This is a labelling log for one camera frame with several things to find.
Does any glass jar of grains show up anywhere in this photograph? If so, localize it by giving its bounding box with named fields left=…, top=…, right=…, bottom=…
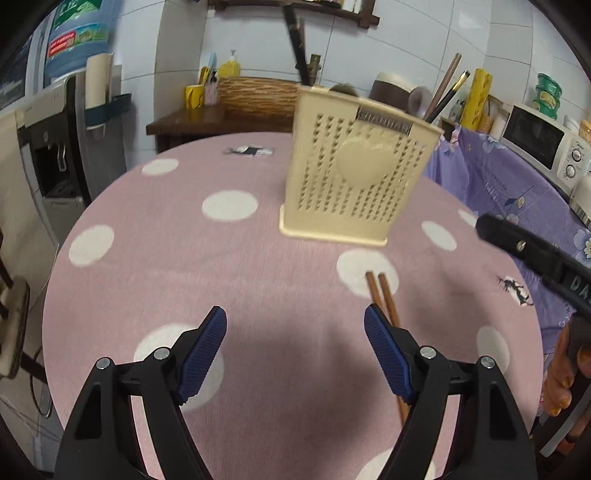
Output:
left=480, top=97, right=509, bottom=134

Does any dark blue cup holder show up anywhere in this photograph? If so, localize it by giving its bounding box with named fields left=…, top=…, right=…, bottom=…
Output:
left=85, top=92, right=132, bottom=130

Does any cream plastic utensil holder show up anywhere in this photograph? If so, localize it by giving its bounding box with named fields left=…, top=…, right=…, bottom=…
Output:
left=279, top=85, right=444, bottom=245

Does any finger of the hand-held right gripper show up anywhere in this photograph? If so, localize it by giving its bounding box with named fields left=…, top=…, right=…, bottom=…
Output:
left=475, top=215, right=561, bottom=278

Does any blue water jug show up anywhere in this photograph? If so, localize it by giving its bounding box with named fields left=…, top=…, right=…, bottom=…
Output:
left=45, top=0, right=116, bottom=84

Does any stack of green cups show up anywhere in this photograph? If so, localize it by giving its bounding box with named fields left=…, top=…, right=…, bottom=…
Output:
left=533, top=73, right=564, bottom=121

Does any window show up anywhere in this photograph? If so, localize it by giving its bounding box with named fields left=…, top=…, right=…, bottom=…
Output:
left=0, top=28, right=47, bottom=107

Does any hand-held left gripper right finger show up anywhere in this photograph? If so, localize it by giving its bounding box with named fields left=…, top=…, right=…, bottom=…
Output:
left=364, top=304, right=539, bottom=480

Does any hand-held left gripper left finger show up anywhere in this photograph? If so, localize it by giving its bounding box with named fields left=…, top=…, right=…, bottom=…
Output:
left=54, top=305, right=228, bottom=480

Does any dark wooden vanity table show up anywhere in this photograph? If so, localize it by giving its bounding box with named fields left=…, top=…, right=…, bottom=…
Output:
left=147, top=104, right=296, bottom=153

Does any person's right hand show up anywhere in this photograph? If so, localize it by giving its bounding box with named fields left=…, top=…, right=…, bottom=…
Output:
left=542, top=318, right=591, bottom=415

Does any wooden chair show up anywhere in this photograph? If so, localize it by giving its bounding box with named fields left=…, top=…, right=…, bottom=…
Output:
left=0, top=231, right=51, bottom=384

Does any black gold chopstick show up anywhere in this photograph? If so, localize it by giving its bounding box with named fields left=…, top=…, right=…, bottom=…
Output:
left=431, top=71, right=471, bottom=124

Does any purple floral cloth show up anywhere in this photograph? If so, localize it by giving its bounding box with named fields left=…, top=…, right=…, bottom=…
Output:
left=422, top=127, right=591, bottom=356

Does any brown and cream rice cooker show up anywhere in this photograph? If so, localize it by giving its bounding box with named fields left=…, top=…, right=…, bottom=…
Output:
left=369, top=71, right=435, bottom=116

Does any yellow soap dispenser bottle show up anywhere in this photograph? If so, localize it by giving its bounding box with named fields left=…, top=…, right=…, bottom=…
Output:
left=217, top=50, right=242, bottom=78

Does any wooden framed mirror shelf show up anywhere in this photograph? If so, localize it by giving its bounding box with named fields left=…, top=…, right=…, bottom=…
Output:
left=208, top=0, right=380, bottom=28

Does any woven pattern basin sink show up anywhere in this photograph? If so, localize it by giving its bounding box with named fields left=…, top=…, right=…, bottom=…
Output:
left=217, top=76, right=303, bottom=120

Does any yellow wrap roll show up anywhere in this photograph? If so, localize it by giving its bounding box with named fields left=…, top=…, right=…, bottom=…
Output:
left=462, top=68, right=489, bottom=132

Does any white microwave oven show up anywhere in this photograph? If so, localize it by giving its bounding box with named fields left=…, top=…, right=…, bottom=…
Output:
left=501, top=104, right=591, bottom=195

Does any dark brown wooden chopstick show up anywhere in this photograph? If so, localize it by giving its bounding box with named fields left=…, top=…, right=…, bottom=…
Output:
left=283, top=4, right=315, bottom=87

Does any bamboo style brass faucet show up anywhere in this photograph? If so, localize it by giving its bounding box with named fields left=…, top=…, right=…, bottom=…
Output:
left=295, top=54, right=322, bottom=87

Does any white paper cup tube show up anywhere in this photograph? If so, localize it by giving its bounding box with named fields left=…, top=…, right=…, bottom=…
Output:
left=85, top=52, right=115, bottom=109

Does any grey water dispenser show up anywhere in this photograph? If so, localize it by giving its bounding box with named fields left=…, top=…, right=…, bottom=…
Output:
left=16, top=65, right=134, bottom=236

